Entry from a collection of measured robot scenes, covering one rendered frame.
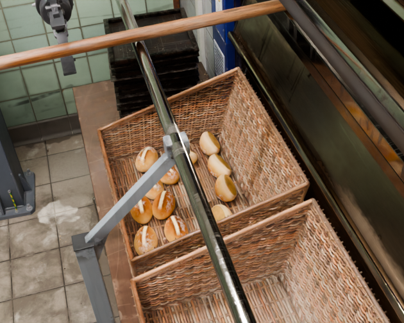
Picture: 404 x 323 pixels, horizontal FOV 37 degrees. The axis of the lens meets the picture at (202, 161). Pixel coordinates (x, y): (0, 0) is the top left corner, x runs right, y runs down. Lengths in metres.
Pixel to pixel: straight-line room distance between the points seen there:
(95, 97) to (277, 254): 1.05
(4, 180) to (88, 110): 0.59
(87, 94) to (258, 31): 0.83
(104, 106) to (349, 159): 1.16
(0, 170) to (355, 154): 1.68
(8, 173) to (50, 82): 0.54
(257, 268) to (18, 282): 1.20
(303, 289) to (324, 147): 0.37
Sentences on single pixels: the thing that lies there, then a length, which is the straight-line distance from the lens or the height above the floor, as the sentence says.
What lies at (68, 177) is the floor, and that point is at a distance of 2.86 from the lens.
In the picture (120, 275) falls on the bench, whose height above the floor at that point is 0.58.
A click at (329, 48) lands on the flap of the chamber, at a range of 0.92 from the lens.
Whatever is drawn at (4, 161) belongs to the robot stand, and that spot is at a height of 0.29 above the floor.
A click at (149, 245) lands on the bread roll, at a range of 1.67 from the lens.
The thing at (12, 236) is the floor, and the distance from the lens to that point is 2.68.
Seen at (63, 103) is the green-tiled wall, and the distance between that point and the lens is 3.01.
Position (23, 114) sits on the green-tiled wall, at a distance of 3.03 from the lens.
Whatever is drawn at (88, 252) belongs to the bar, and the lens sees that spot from 1.29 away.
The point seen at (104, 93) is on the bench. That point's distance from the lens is 2.31.
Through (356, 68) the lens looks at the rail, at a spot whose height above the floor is 1.43.
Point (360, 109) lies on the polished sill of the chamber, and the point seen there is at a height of 1.18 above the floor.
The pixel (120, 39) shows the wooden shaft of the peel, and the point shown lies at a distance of 1.40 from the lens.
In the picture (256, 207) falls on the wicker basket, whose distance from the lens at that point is 1.49.
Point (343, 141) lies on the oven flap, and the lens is 1.34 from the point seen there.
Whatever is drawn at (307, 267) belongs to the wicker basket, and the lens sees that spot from 1.52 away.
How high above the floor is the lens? 1.91
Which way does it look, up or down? 43 degrees down
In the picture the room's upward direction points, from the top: 4 degrees counter-clockwise
